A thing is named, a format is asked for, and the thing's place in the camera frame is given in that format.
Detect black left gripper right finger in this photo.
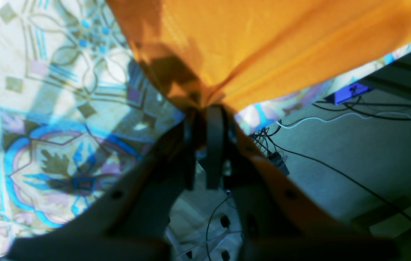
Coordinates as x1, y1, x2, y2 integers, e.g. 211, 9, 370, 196
205, 105, 398, 261

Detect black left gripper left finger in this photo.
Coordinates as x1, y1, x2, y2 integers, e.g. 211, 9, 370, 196
8, 109, 206, 261

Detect orange T-shirt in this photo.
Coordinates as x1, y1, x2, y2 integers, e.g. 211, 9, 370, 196
106, 0, 411, 112

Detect patterned blue tablecloth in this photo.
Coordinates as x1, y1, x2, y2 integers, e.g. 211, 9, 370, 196
0, 0, 411, 260

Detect blue plastic box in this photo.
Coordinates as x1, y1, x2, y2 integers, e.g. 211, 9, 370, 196
323, 83, 373, 105

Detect black floor cable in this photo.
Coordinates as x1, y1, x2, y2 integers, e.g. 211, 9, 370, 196
252, 127, 411, 243

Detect thin white cable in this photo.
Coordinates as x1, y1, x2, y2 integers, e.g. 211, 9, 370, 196
276, 111, 411, 178

